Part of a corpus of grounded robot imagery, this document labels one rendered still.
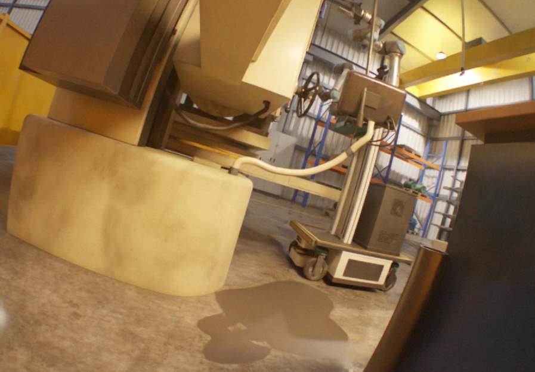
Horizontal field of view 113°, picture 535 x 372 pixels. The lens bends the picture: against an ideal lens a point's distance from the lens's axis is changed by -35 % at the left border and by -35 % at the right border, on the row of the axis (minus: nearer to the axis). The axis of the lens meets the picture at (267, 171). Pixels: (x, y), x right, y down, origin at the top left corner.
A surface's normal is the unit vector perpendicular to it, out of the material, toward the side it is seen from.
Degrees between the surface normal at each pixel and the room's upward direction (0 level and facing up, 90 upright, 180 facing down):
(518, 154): 90
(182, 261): 90
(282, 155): 90
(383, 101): 110
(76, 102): 90
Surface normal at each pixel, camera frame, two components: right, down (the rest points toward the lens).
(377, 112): -0.12, 0.30
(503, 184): -0.94, -0.29
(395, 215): 0.14, 0.04
